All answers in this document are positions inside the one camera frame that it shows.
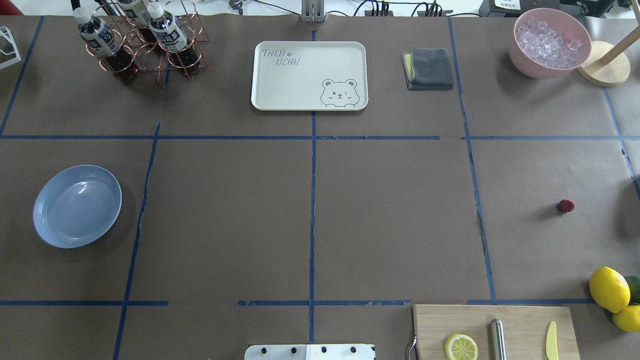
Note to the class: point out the yellow plastic knife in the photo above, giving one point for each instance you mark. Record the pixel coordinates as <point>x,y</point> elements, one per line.
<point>551,342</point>

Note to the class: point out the copper wire bottle rack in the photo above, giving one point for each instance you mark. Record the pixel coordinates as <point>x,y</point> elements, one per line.
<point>150,58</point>

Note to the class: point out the pink bowl with ice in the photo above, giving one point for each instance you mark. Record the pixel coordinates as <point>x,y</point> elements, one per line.
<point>547,43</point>

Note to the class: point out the tea bottle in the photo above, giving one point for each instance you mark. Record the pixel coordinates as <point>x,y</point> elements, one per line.
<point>137,14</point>
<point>170,35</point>
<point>106,44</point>

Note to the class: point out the wooden cutting board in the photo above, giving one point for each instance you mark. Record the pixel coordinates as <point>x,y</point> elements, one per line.
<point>524,328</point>

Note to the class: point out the lemon half slice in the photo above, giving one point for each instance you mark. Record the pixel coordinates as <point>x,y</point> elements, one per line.
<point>460,346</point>

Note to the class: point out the cream bear tray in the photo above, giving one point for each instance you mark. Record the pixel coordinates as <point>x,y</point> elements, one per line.
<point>309,76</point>

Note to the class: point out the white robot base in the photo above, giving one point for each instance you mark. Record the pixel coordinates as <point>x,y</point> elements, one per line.
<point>331,351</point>

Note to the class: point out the red strawberry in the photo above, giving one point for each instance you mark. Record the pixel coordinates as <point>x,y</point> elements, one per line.
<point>566,206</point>

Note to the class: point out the steel cylinder tool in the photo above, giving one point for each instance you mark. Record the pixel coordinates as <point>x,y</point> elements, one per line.
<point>497,331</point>

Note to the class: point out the tea bottle back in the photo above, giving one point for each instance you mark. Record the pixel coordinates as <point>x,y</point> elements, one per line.
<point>137,14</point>

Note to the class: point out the grey folded cloth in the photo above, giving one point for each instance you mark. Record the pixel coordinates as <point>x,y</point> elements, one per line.
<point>428,69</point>

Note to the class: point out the green avocado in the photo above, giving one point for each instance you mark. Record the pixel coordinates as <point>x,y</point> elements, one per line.
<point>633,283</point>

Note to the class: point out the wooden stand with pole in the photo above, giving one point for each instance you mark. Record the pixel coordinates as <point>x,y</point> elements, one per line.
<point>608,65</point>

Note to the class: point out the tea bottle right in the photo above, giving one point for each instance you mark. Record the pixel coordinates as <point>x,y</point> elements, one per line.
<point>170,35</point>

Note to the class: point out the tea bottle left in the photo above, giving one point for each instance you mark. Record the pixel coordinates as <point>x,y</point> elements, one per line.
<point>106,44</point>

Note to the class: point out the blue plate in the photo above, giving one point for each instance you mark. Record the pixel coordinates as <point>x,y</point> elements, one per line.
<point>77,206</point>

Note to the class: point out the white wire cup rack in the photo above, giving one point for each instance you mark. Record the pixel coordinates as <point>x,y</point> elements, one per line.
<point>9,52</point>

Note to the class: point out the whole yellow lemon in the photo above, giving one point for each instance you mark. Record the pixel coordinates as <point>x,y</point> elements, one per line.
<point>609,289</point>

